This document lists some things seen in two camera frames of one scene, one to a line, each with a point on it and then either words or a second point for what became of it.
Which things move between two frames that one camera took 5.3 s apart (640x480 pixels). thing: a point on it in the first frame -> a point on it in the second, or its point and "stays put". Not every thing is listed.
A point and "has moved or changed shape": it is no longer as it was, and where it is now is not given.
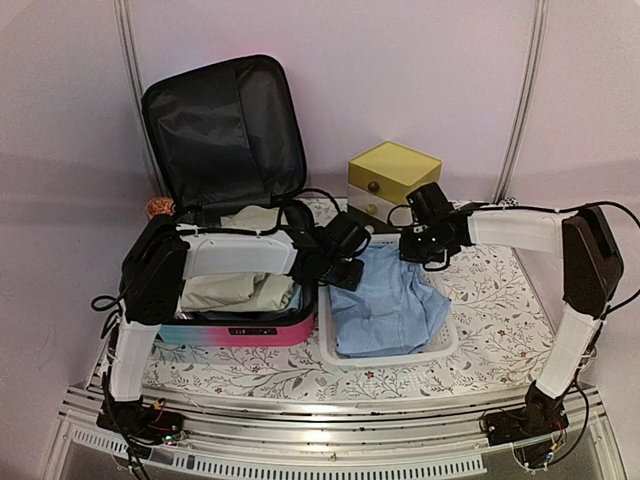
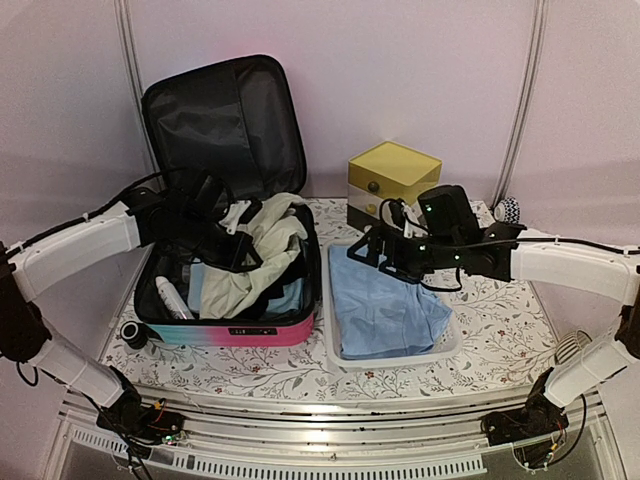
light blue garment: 395,307 stays put
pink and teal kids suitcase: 222,138 stays put
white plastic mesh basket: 384,240 has moved or changed shape
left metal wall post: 131,55 stays put
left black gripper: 352,281 -> 235,259
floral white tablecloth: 502,336 stays put
